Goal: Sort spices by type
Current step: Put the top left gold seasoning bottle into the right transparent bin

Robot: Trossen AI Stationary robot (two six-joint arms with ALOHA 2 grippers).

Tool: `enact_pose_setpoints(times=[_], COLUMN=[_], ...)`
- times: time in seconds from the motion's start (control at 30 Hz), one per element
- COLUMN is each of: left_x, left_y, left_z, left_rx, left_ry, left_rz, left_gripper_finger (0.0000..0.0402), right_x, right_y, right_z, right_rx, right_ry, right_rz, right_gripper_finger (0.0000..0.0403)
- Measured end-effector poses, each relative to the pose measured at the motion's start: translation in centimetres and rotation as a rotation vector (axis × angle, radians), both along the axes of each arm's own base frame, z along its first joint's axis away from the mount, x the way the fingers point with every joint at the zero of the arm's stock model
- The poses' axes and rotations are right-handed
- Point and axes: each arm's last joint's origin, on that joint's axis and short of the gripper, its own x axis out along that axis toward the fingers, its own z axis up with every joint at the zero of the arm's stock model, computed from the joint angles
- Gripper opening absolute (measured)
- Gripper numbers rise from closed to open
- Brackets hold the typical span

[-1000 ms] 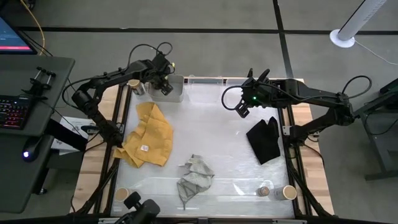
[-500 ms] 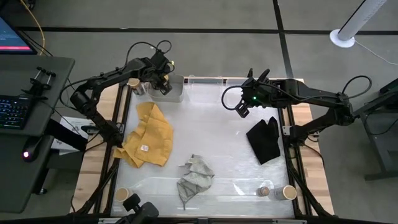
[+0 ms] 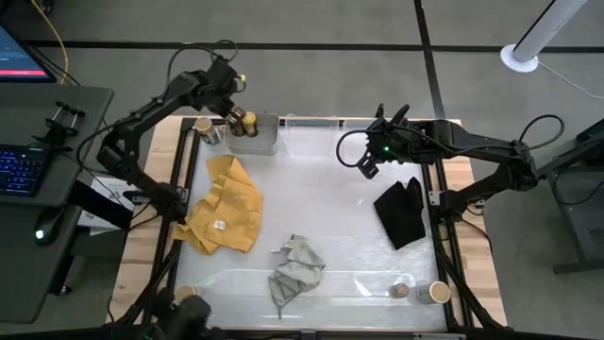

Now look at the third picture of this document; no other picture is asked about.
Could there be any black aluminium table frame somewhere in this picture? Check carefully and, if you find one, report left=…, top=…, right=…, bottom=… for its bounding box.
left=110, top=106, right=509, bottom=340

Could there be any black backlit keyboard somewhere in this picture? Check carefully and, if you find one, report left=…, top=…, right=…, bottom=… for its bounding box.
left=0, top=144, right=51, bottom=197

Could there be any clear plastic bin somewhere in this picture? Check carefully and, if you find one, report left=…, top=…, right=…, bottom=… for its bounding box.
left=340, top=117, right=400, bottom=164
left=282, top=115, right=342, bottom=160

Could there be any white floor cable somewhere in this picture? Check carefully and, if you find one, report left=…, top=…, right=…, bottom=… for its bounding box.
left=537, top=60, right=604, bottom=100

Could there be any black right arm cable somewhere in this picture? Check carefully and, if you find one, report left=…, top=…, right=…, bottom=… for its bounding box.
left=334, top=127, right=378, bottom=169

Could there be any black computer mouse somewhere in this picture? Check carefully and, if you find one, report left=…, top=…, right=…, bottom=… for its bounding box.
left=33, top=206, right=65, bottom=247

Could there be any yellow cloth with white label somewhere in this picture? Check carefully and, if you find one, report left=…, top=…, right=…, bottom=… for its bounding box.
left=172, top=154, right=264, bottom=256

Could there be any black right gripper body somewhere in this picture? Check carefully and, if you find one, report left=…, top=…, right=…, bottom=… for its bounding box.
left=366, top=120, right=402, bottom=162

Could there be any spice jar with yellow lid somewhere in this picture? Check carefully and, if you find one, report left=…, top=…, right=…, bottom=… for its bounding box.
left=228, top=107, right=247, bottom=139
left=241, top=110, right=260, bottom=139

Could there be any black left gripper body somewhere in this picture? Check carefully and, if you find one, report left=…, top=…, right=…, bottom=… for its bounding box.
left=210, top=59, right=244, bottom=119

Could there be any white paper box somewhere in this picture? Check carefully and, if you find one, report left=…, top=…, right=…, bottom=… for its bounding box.
left=77, top=175, right=143, bottom=236

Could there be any black rectangular device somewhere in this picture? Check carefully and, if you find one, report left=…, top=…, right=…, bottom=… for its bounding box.
left=69, top=178, right=134, bottom=231

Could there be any black clamp stand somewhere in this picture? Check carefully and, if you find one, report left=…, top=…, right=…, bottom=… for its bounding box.
left=32, top=100, right=86, bottom=153

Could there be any dark grey side desk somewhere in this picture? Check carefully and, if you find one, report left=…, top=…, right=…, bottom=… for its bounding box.
left=521, top=117, right=604, bottom=275

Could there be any black cloth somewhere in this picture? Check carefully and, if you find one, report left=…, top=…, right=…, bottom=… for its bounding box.
left=373, top=177, right=428, bottom=251

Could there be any computer monitor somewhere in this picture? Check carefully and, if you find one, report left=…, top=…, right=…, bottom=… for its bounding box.
left=0, top=23, right=57, bottom=84

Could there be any paper cup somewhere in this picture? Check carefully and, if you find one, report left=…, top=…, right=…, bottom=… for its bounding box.
left=410, top=280, right=452, bottom=306

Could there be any silver metal bracket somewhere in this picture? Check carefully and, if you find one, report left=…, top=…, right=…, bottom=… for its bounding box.
left=413, top=332, right=466, bottom=340

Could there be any grey crumpled cloth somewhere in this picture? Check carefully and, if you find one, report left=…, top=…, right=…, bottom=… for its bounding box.
left=267, top=233, right=327, bottom=320

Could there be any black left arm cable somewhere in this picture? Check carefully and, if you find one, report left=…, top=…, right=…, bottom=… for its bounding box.
left=163, top=39, right=240, bottom=95

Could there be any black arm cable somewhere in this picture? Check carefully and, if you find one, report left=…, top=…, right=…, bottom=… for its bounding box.
left=334, top=127, right=378, bottom=169
left=163, top=39, right=240, bottom=95

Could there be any yellow floor cable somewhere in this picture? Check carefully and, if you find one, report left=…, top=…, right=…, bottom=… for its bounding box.
left=30, top=0, right=70, bottom=85

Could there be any white pole with round base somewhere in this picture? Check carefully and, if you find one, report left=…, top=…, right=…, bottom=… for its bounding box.
left=499, top=0, right=589, bottom=75

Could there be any grey opaque plastic bin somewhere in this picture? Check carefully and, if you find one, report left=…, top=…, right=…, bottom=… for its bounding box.
left=224, top=111, right=283, bottom=158

